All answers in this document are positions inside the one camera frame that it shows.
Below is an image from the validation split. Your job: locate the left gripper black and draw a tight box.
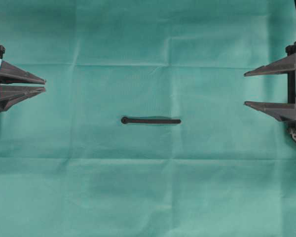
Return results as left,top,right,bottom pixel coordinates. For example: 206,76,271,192
0,45,45,112

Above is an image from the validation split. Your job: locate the black velcro strap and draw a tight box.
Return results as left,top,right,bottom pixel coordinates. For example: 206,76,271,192
120,116,182,125

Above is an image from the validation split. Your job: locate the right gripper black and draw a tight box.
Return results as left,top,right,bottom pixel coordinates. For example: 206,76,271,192
244,42,296,142

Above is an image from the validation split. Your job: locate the green table cloth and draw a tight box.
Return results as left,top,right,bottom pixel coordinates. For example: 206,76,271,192
0,0,296,237

